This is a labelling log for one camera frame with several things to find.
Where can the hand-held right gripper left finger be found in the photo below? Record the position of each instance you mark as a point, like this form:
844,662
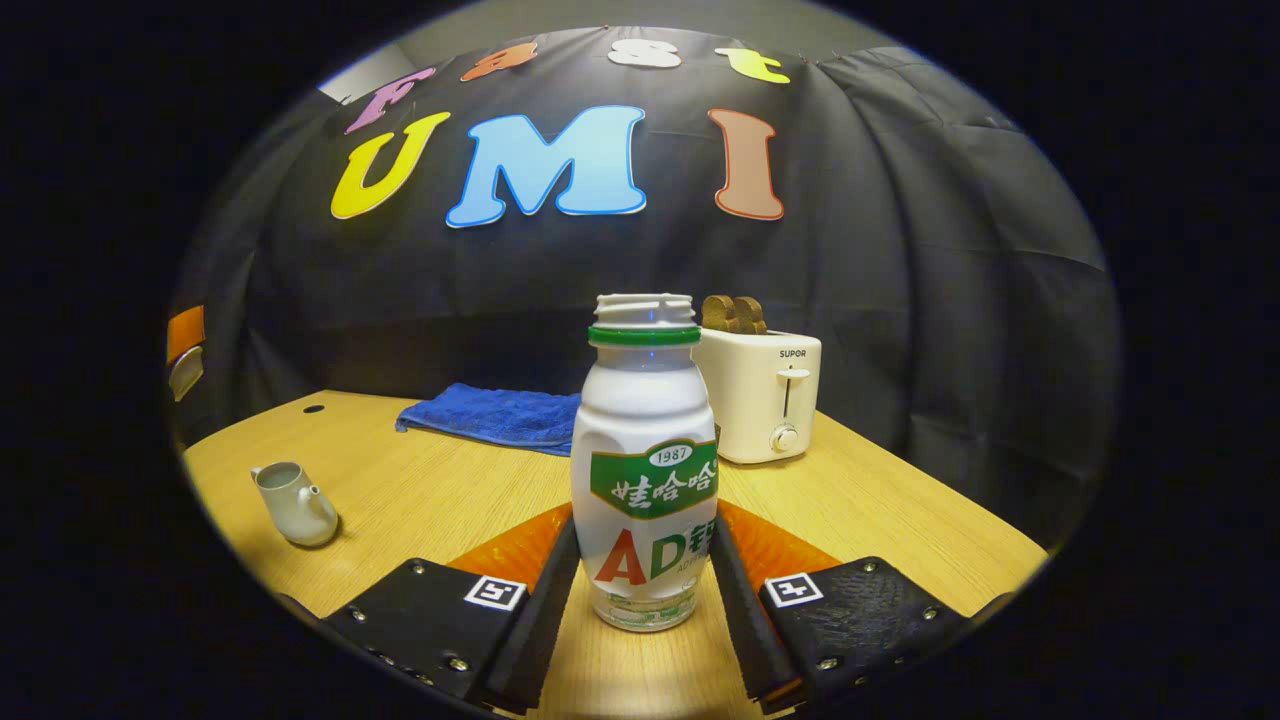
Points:
545,620

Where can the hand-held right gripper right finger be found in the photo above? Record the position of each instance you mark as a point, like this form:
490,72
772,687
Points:
740,620

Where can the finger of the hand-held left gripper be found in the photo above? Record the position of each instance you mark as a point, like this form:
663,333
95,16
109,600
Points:
185,332

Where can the white water bottle green label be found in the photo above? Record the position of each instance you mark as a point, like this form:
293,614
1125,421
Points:
640,420

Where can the blue folded towel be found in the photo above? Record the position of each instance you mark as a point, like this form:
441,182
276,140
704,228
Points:
490,415

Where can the white toaster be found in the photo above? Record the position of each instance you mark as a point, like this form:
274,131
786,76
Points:
750,400

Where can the brown bread slice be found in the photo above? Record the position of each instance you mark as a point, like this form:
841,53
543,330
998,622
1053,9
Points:
720,315
754,318

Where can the black backdrop cloth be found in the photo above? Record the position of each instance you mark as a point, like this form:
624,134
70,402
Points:
900,300

